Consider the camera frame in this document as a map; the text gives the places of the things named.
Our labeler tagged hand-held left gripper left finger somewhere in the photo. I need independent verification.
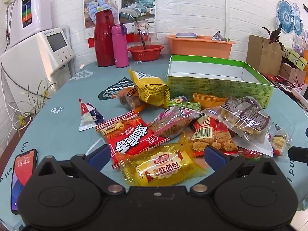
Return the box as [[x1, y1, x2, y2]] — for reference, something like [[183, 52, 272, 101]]
[[29, 144, 127, 196]]

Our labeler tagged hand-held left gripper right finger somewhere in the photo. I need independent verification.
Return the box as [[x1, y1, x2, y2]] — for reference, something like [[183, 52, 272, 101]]
[[190, 145, 287, 196]]

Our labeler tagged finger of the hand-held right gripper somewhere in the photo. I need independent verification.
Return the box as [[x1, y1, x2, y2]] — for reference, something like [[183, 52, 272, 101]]
[[288, 146, 308, 167]]

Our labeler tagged red fried snack packet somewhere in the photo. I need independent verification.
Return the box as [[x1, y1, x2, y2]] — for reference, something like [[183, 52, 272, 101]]
[[190, 115, 239, 159]]

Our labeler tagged small clear cake packet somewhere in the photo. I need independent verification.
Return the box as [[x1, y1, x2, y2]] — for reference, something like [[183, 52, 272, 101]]
[[268, 125, 292, 157]]

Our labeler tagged red noodle snack packet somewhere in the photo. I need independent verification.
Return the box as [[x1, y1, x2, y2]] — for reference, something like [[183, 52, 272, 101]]
[[95, 110, 170, 169]]

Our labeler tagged triangular red blue packet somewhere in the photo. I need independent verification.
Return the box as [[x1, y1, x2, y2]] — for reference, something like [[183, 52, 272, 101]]
[[79, 98, 105, 132]]

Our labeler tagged clear brown cookie packet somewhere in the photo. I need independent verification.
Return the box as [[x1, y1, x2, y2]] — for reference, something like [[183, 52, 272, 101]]
[[201, 96, 275, 157]]

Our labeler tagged yellow bread packet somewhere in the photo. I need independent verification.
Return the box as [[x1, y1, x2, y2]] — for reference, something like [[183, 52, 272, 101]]
[[115, 131, 208, 187]]

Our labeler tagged green pea packet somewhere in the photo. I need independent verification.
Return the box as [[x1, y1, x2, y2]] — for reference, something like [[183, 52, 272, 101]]
[[178, 102, 202, 113]]

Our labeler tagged clear packet of brown sticks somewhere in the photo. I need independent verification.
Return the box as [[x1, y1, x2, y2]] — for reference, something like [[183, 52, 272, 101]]
[[147, 106, 203, 140]]

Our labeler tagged orange snack packet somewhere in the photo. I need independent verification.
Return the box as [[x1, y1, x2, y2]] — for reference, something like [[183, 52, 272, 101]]
[[193, 93, 228, 110]]

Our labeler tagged clear packet of brown cakes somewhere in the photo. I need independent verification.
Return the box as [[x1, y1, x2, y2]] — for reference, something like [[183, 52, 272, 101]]
[[112, 87, 145, 112]]

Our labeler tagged green cardboard box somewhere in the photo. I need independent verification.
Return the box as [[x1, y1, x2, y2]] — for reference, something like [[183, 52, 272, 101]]
[[167, 55, 275, 109]]

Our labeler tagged yellow snack bag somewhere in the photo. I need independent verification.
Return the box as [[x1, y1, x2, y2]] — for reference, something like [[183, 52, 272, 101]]
[[129, 67, 171, 108]]

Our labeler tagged red checkered cloth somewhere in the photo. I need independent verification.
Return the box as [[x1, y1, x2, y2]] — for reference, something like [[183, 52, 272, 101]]
[[262, 73, 308, 95]]

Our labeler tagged smartphone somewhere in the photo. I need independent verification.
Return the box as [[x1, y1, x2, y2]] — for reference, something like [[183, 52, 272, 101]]
[[10, 149, 38, 215]]

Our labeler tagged pink cardboard box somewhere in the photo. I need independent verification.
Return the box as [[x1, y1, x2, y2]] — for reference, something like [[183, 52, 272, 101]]
[[279, 63, 307, 85]]

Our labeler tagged green potted plant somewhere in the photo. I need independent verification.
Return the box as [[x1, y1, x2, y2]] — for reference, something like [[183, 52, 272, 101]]
[[10, 77, 59, 136]]

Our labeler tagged light green box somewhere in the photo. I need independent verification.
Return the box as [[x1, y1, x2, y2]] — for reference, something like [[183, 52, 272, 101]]
[[287, 48, 308, 72]]

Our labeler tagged brown cardboard box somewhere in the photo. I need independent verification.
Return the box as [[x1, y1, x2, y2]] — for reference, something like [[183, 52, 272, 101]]
[[246, 35, 283, 75]]

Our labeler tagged pink bottle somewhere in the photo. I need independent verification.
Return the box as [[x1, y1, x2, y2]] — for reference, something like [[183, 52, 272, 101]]
[[111, 24, 130, 68]]

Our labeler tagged orange plastic basin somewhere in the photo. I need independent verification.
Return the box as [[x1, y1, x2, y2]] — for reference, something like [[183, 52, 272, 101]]
[[166, 34, 237, 59]]

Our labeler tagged red plastic basket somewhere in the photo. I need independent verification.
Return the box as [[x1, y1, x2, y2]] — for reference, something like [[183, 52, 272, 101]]
[[127, 45, 164, 62]]

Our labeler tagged red thermos jug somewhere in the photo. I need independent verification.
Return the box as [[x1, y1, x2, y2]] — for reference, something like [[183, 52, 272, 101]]
[[94, 11, 115, 68]]

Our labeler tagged white appliance with screen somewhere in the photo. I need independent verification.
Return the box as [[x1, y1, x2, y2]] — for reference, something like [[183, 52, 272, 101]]
[[0, 28, 75, 107]]

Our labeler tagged dark purple plant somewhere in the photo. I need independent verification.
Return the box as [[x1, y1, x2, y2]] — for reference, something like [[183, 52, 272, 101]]
[[262, 23, 285, 44]]

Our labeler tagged jar with purple lid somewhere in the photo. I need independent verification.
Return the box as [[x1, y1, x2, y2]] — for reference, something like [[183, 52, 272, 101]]
[[176, 32, 198, 39]]

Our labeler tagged medium blue fan decoration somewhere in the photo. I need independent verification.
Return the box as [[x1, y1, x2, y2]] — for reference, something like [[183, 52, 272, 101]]
[[294, 14, 304, 37]]

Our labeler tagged glass pitcher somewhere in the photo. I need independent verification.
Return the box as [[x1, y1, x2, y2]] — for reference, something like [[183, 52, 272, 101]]
[[133, 22, 158, 49]]

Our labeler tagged large blue fan decoration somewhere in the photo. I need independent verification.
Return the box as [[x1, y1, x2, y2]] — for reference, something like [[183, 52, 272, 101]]
[[276, 0, 293, 33]]

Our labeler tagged white wall conduit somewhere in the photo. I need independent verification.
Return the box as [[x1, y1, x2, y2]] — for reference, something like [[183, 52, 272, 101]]
[[222, 0, 227, 38]]

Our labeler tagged wall poster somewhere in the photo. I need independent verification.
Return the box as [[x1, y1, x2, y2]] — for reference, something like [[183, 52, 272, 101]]
[[83, 0, 156, 49]]

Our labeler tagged white wall water purifier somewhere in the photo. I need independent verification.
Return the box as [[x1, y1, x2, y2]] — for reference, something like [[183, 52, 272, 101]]
[[3, 0, 52, 48]]

